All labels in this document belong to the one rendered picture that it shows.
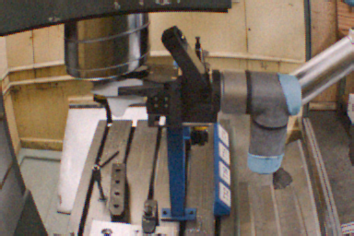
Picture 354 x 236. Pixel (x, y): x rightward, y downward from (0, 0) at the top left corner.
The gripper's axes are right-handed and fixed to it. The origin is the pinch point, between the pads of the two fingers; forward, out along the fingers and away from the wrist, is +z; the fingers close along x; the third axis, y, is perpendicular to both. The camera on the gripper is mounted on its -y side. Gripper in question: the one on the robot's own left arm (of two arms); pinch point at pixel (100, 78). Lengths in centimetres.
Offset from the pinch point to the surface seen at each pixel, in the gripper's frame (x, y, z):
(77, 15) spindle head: -12.3, -16.3, 0.6
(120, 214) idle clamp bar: 18, 48, 3
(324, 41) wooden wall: 258, 70, -133
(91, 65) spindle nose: -8.0, -5.9, -0.6
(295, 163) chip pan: 82, 76, -62
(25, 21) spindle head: -12.5, -16.9, 10.6
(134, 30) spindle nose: -5.0, -10.4, -6.9
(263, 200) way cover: 51, 71, -42
